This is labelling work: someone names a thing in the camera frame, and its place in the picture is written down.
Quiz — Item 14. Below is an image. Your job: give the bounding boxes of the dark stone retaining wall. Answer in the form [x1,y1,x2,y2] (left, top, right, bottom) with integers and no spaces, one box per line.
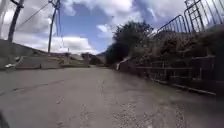
[116,53,224,98]

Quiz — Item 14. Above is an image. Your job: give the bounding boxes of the dark metal railing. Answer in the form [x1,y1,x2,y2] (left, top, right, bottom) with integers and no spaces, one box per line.
[153,0,224,36]

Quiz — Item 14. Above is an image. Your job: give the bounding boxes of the grey concrete wall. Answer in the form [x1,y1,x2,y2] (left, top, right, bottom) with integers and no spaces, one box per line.
[0,39,90,70]

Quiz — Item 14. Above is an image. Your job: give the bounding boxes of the dry bushes on bank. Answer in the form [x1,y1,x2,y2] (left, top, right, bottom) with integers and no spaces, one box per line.
[129,24,224,64]

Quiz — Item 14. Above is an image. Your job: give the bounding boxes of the overhead wires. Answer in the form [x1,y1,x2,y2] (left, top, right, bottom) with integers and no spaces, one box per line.
[15,0,66,51]

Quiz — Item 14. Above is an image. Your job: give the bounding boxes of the dark green trees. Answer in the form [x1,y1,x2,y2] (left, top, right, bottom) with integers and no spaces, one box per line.
[105,20,155,66]

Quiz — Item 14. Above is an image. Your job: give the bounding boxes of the grey asphalt road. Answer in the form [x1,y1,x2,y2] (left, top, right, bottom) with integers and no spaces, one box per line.
[0,65,224,128]

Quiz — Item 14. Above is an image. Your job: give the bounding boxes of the leaning utility pole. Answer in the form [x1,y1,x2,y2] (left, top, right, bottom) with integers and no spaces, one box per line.
[7,0,25,44]
[46,0,62,54]

